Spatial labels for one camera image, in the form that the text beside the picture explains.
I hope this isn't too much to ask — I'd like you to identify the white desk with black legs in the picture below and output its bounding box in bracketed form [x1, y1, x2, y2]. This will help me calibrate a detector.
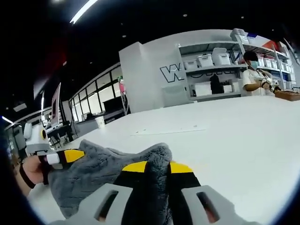
[44, 121, 76, 149]

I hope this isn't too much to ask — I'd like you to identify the black bag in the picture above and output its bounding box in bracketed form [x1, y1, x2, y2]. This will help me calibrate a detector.
[210, 76, 224, 94]

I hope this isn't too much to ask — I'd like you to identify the black wristband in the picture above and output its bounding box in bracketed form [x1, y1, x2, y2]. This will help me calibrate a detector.
[18, 161, 36, 189]

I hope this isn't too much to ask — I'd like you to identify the long ceiling light strip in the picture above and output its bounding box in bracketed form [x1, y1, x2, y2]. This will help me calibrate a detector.
[69, 0, 99, 24]

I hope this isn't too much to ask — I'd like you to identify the grey low counter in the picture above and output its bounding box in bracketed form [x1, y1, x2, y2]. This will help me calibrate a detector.
[75, 118, 99, 136]

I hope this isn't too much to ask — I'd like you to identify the grey towel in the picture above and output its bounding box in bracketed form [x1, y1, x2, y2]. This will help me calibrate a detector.
[47, 139, 175, 225]

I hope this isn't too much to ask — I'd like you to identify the row of white storage boxes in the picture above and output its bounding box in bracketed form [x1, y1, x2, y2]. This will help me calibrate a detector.
[184, 28, 293, 71]

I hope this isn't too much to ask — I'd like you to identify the metal shelving rack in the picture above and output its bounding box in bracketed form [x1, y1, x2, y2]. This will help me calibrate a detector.
[177, 39, 296, 102]

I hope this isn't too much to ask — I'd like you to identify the pink cloth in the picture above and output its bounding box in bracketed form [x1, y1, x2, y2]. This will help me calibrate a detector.
[118, 81, 128, 95]

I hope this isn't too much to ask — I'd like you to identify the wooden tray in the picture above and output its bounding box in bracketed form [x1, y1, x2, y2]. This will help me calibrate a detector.
[274, 90, 300, 102]

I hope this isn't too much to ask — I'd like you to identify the pink screen monitor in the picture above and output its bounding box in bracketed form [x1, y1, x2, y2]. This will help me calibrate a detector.
[50, 82, 62, 125]

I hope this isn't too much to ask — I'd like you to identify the person's left hand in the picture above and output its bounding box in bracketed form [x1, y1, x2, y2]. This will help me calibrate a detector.
[21, 156, 52, 187]

